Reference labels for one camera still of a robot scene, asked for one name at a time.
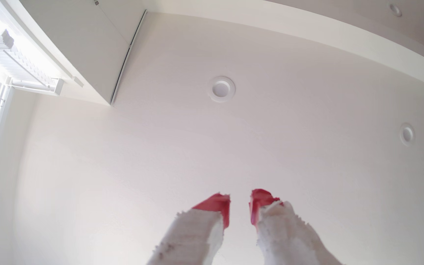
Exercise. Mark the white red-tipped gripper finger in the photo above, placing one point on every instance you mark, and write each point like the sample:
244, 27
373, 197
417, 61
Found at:
193, 235
285, 235

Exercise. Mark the round recessed ceiling light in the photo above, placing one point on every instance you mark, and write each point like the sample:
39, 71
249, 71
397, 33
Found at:
221, 89
395, 10
407, 134

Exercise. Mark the white raised window blind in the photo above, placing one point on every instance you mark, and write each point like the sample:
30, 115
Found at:
24, 66

